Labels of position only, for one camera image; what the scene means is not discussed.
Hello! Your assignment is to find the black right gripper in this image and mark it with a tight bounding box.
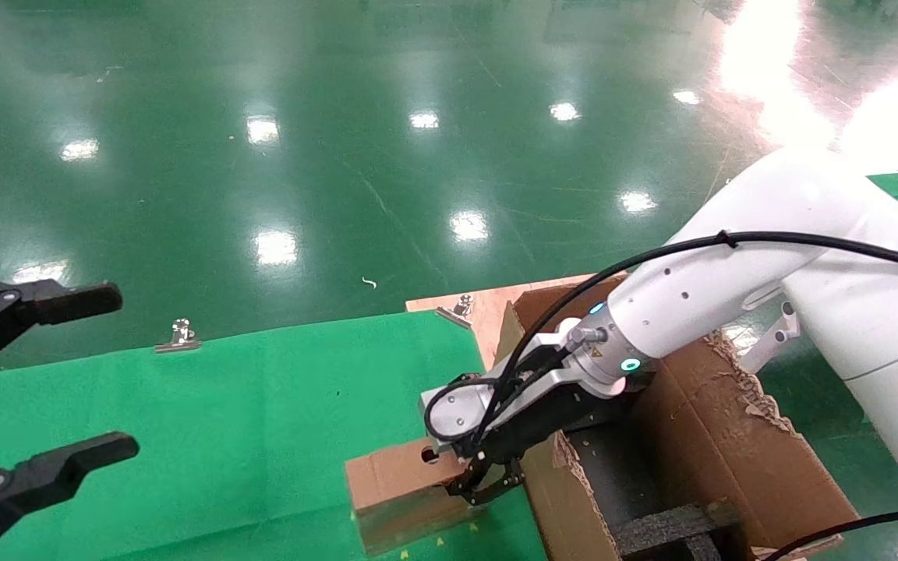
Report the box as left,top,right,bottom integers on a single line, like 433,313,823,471
445,382,641,506

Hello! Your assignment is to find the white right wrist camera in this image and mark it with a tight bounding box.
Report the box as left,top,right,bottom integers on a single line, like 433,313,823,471
418,316,606,457

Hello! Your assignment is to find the large open cardboard carton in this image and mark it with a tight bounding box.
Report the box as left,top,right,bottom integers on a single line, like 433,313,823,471
492,277,859,561

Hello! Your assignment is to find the green table cloth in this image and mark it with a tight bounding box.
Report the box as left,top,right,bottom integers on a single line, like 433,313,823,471
0,310,547,561

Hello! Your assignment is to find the black foam carton liner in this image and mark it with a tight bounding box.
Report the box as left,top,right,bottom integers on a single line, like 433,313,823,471
562,421,730,546

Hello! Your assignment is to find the small brown cardboard box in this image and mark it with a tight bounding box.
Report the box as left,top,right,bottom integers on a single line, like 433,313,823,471
344,436,489,558

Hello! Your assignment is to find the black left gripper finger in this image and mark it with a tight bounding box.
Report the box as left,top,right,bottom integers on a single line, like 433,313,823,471
0,278,123,381
0,433,140,559

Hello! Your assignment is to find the black notched foam block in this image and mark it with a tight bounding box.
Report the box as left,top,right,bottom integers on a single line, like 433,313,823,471
613,503,742,561

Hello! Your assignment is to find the light wooden board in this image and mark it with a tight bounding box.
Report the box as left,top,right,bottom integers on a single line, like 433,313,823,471
406,273,598,371

